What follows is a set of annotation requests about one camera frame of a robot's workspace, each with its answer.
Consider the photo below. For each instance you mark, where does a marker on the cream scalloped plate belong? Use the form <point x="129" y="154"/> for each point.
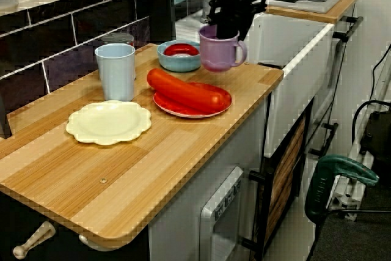
<point x="107" y="123"/>

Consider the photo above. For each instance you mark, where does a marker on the grey ice dispenser panel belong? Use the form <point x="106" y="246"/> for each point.
<point x="207" y="212"/>

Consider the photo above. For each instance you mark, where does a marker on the light blue bowl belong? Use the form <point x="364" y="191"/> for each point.
<point x="171" y="63"/>

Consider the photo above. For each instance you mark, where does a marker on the wood pattern cabinet door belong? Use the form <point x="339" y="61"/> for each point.
<point x="287" y="166"/>

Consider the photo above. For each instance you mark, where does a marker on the black equipment box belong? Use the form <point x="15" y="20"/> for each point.
<point x="378" y="132"/>

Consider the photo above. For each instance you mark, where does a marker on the light blue plastic cup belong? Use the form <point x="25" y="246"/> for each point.
<point x="116" y="74"/>

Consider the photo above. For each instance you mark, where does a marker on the red toy pepper slice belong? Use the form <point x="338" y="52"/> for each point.
<point x="171" y="49"/>

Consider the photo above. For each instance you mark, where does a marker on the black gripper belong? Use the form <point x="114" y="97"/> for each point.
<point x="235" y="13"/>

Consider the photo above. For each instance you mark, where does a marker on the cream lever knob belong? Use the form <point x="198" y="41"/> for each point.
<point x="33" y="239"/>

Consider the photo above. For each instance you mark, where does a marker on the dark tiled backsplash shelf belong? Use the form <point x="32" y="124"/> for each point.
<point x="61" y="28"/>

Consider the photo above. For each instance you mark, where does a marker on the aluminium frame rail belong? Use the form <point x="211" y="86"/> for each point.
<point x="345" y="200"/>

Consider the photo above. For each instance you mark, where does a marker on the purple plastic mug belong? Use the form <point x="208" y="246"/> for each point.
<point x="217" y="53"/>

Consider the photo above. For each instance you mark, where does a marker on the red round plate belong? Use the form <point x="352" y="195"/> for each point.
<point x="163" y="102"/>

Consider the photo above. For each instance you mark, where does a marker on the red toy sausage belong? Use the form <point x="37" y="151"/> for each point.
<point x="189" y="93"/>

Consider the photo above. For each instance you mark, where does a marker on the white toy kitchen cabinet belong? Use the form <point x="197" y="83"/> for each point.
<point x="290" y="59"/>

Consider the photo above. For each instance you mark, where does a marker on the green power drill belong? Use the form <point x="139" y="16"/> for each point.
<point x="336" y="166"/>

